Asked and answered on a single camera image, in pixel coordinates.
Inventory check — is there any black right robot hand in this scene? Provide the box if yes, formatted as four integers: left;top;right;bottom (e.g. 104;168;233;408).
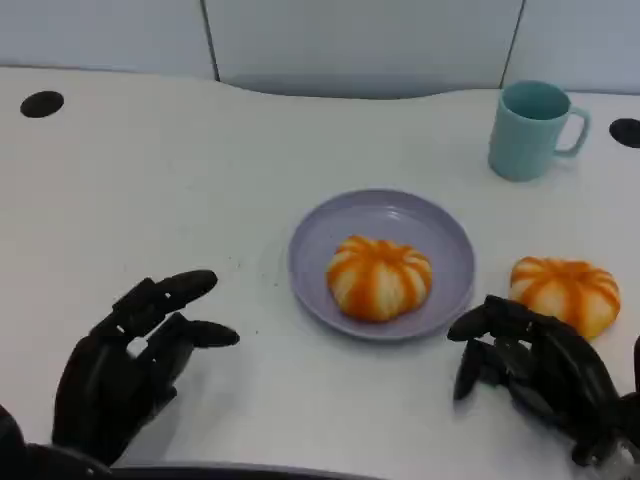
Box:
446;294;627;467

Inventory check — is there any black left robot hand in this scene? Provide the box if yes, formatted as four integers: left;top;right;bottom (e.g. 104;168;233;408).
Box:
51;269;241;467

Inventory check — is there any orange white toy bread roll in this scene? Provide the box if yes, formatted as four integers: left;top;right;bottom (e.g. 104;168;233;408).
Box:
325;234;434;324
508;255;622;341

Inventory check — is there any pale green mug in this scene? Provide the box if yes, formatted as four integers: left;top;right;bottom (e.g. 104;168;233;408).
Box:
487;80;592;183

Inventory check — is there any lilac plate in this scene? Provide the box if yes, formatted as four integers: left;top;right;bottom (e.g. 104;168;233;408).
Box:
287;188;476;343

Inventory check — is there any grey partition panel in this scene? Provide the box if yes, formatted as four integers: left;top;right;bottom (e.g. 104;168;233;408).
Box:
201;0;525;100
0;0;220;82
501;0;640;95

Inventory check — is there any black table cable grommet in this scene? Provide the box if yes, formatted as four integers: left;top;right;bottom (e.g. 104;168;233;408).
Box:
19;90;65;120
608;117;640;149

